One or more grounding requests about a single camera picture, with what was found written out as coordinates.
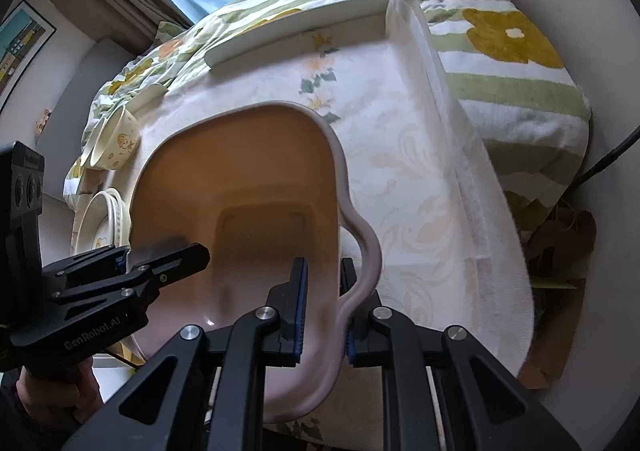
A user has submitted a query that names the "black cable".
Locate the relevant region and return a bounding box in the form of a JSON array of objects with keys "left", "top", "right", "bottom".
[{"left": 577, "top": 128, "right": 640, "bottom": 188}]

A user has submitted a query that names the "flowered striped blanket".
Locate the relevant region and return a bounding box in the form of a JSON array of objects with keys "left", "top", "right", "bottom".
[{"left": 64, "top": 0, "right": 594, "bottom": 216}]

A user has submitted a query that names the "pink square handled bowl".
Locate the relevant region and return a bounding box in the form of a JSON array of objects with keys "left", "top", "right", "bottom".
[{"left": 129, "top": 101, "right": 382, "bottom": 425}]

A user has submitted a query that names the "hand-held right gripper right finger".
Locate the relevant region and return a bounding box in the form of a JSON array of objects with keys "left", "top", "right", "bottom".
[{"left": 340, "top": 257, "right": 583, "bottom": 451}]

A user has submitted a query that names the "framed wall picture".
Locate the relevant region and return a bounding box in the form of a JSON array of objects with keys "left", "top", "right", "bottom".
[{"left": 0, "top": 0, "right": 57, "bottom": 112}]

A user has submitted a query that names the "plain white plate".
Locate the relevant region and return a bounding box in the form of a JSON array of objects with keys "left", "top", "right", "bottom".
[{"left": 75, "top": 188, "right": 128, "bottom": 262}]

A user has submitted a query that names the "person's left hand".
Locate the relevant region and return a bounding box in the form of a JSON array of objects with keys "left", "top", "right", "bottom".
[{"left": 14, "top": 355, "right": 103, "bottom": 432}]

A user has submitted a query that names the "white rectangular tray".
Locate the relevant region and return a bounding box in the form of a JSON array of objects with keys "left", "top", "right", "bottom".
[
  {"left": 204, "top": 0, "right": 401, "bottom": 68},
  {"left": 124, "top": 82, "right": 167, "bottom": 116}
]

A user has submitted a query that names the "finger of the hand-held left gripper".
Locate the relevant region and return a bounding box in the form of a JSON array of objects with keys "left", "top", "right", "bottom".
[
  {"left": 41, "top": 245, "right": 132, "bottom": 291},
  {"left": 52, "top": 242, "right": 212, "bottom": 307}
]

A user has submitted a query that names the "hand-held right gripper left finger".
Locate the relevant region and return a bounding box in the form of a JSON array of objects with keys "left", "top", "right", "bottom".
[{"left": 60, "top": 257, "right": 307, "bottom": 451}]

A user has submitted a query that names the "brown cardboard box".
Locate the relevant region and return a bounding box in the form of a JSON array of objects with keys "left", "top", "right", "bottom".
[{"left": 505, "top": 191, "right": 599, "bottom": 391}]

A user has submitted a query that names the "grey padded headboard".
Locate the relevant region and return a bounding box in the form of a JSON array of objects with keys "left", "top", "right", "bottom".
[{"left": 30, "top": 33, "right": 133, "bottom": 132}]

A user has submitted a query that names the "white patterned tablecloth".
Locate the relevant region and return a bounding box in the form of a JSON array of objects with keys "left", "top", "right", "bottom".
[{"left": 127, "top": 0, "right": 534, "bottom": 443}]

